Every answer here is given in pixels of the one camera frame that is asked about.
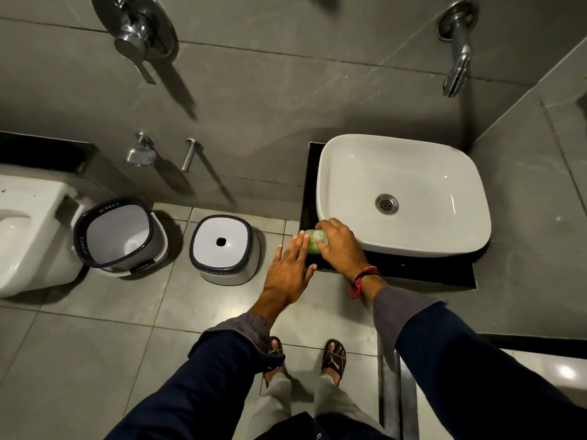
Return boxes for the person's left hand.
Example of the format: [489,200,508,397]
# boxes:
[251,231,318,317]

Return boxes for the white bucket with dark rim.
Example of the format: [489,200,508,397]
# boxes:
[73,196,169,277]

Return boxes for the green soap bar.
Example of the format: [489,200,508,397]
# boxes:
[305,229,329,255]

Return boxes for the black stone counter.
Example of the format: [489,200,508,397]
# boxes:
[300,141,478,289]

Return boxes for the white ceramic sink basin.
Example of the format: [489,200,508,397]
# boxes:
[316,134,492,258]

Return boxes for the person's left forearm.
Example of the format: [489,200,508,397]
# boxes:
[105,294,288,440]

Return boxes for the chrome wall spout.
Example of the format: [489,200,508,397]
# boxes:
[436,0,480,98]

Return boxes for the chrome wall tap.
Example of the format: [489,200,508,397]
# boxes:
[126,131,157,168]

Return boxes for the white stool with dark rim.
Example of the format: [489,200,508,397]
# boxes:
[189,214,261,287]

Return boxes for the person's right hand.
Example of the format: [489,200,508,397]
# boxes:
[315,218,373,283]

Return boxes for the black right sandal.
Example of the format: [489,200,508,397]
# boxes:
[320,339,348,387]

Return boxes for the black left sandal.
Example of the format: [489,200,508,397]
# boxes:
[262,336,286,386]

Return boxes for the white toilet bowl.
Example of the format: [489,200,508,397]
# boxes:
[0,173,89,299]

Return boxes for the chrome sink drain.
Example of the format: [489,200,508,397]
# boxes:
[375,193,400,215]

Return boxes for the metal floor door rail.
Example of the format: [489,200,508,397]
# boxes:
[377,336,421,440]

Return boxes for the chrome shower mixer valve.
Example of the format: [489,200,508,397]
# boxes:
[90,0,179,86]

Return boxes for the beige trousers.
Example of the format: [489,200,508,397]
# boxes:
[233,373,390,440]

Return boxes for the person's right forearm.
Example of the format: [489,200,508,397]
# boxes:
[362,274,587,440]

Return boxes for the red thread wristband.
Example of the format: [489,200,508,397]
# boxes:
[347,266,381,301]

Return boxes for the chrome wall sprayer holder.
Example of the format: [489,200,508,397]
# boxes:
[180,137,204,174]

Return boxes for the black sandal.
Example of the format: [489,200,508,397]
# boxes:
[262,336,286,386]
[320,339,348,387]

